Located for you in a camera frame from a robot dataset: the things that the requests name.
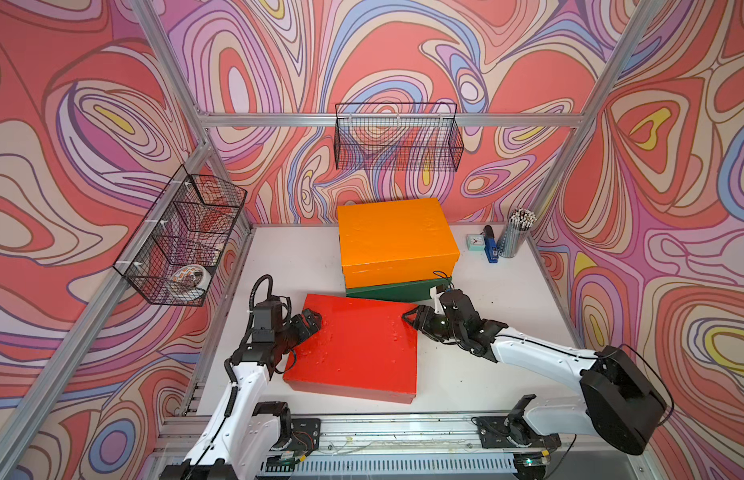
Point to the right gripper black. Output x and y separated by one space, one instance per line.
422 319

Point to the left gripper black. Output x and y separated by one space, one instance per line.
302 331

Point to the green shoebox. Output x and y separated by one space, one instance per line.
407 292

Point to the red shoebox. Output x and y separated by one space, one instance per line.
364 349

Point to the orange shoebox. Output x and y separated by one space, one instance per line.
395 242

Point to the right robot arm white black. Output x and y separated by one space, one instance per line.
610 397

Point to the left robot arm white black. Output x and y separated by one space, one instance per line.
240 408

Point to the small teal box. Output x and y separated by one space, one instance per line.
475 242

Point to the blue stapler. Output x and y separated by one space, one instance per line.
490 244

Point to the tape roll in basket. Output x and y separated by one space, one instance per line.
189 283

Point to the metal cup of pencils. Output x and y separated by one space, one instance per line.
518 226

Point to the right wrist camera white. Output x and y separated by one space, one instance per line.
436 293

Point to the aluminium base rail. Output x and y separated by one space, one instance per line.
436 445

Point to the black wire basket left wall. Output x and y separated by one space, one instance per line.
190 223

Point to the black wire basket wall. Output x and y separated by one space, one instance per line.
190 223
398 136

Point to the black wire basket back wall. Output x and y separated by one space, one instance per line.
398 136

